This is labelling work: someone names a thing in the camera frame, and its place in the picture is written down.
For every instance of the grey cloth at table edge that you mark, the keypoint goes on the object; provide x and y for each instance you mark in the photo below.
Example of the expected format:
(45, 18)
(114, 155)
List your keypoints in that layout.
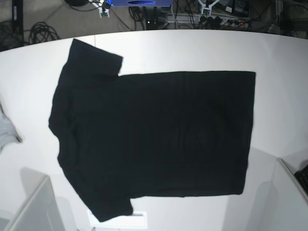
(8, 131)

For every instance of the black keyboard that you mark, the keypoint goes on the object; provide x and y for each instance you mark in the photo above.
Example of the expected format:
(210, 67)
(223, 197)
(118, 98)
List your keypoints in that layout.
(302, 178)

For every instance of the right white partition panel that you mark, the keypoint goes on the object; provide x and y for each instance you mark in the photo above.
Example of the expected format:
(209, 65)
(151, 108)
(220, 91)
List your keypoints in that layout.
(293, 201)

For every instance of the white partition panel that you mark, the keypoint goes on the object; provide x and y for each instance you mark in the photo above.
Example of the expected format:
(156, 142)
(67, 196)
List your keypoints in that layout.
(293, 201)
(39, 212)

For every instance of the left white partition panel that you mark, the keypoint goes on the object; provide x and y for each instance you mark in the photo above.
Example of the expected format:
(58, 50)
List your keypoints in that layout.
(39, 212)

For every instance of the blue box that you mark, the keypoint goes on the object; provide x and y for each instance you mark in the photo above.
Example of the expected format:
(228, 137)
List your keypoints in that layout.
(155, 3)

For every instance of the black T-shirt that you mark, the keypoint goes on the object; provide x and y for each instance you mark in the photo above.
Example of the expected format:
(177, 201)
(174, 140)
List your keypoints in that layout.
(175, 134)

